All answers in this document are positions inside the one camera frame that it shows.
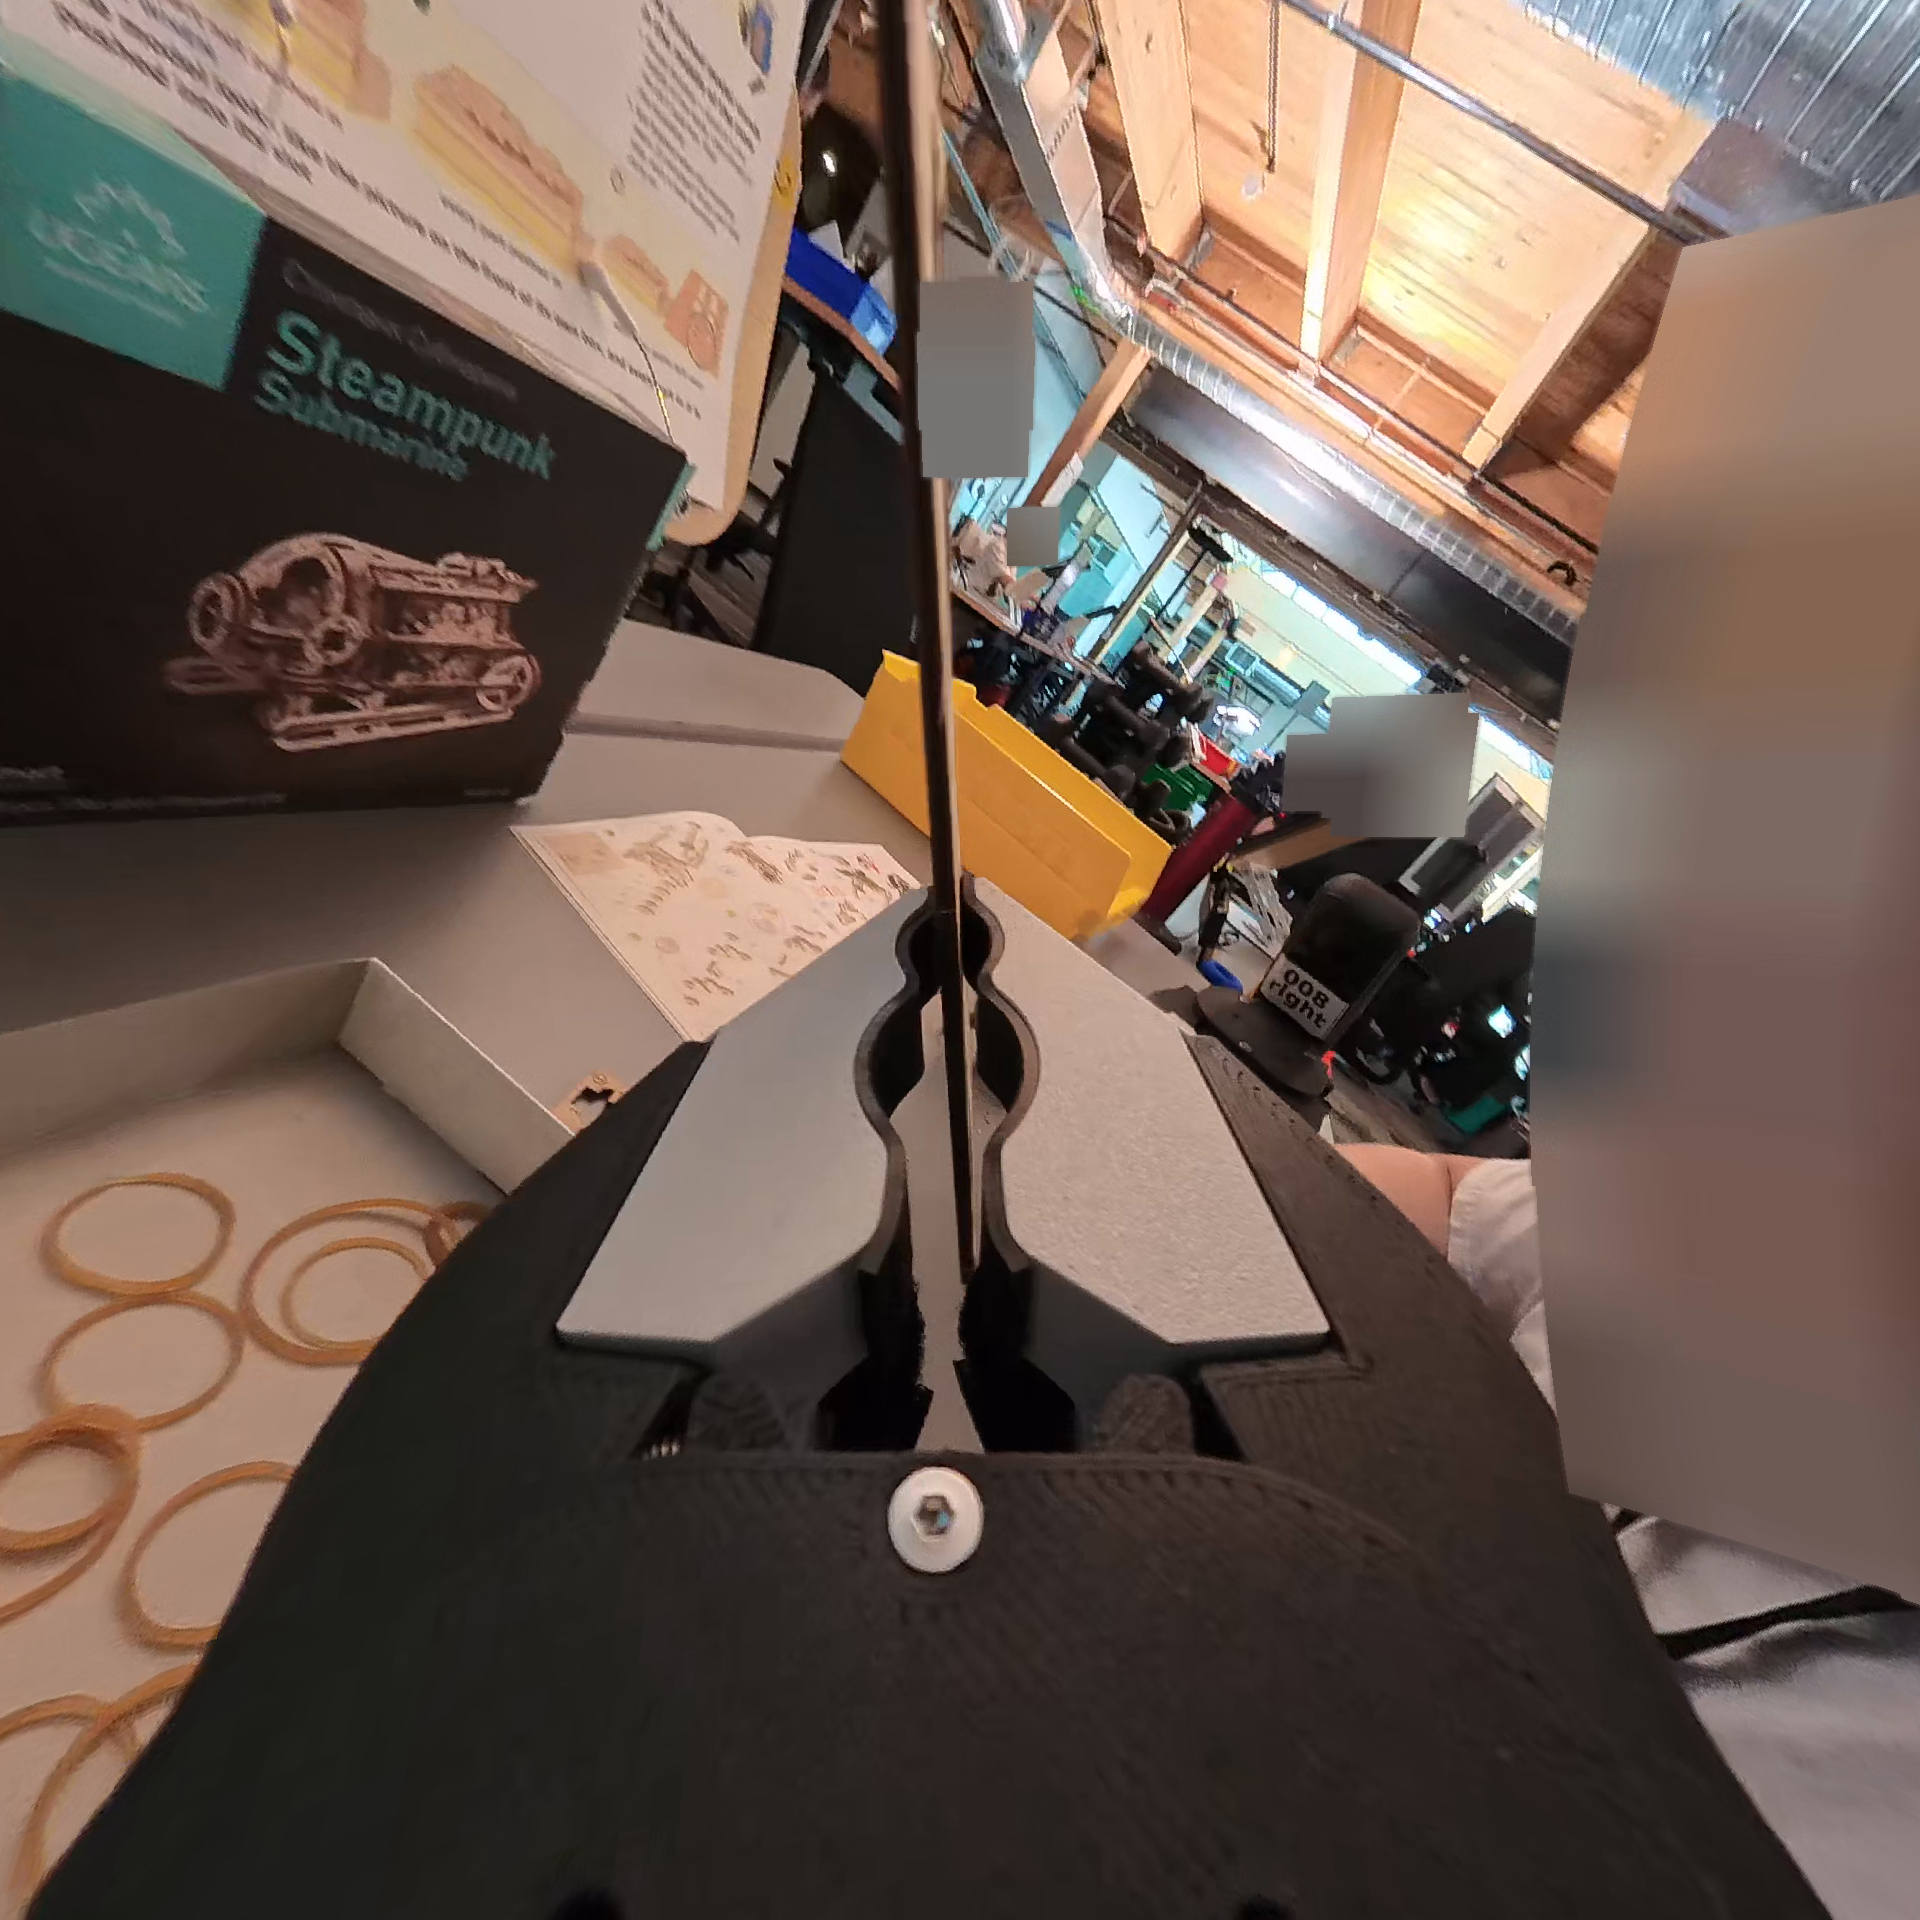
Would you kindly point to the silver ventilation duct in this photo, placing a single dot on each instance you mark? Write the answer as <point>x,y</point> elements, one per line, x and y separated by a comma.
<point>1049,165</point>

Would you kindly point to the yellow plastic bin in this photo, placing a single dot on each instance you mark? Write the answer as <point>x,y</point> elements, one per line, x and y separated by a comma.
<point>1019,795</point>

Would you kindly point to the black and teal model kit box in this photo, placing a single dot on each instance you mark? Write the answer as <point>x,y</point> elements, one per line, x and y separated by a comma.
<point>329,570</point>

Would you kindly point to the pile of tan rubber bands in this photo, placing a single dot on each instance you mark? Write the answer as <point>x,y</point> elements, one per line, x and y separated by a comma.
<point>141,1357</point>

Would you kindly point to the punched-out wooden sheet fragment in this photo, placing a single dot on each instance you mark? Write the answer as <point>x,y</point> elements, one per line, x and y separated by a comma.
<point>592,1096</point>

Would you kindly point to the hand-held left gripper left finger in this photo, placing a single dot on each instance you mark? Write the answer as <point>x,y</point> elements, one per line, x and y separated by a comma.
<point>735,1184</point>

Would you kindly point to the thin wooden parts sheet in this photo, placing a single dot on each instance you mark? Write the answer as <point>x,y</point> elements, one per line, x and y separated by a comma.
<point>930,599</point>

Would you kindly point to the person's grey clothing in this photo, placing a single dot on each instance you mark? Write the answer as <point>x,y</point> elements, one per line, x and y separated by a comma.
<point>1786,1723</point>

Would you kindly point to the open instruction booklet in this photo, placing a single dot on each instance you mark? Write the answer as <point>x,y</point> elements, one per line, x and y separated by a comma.
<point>704,900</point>

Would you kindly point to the black partition panel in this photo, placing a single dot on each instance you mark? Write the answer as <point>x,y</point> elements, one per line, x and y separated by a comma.
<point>840,511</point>

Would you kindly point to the person's right forearm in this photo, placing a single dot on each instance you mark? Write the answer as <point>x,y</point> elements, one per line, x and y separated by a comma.
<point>1477,1243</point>

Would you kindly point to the blue storage bin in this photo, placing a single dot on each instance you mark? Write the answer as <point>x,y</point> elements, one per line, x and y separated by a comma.
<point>840,283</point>

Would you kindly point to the white cardboard box tray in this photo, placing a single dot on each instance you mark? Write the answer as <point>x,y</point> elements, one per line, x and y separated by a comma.
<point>225,1079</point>

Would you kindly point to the instruction poster board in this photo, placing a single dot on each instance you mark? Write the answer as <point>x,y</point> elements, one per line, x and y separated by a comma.
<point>495,135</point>

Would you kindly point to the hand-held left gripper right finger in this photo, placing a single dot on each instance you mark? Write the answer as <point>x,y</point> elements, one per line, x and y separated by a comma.
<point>1154,1200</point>

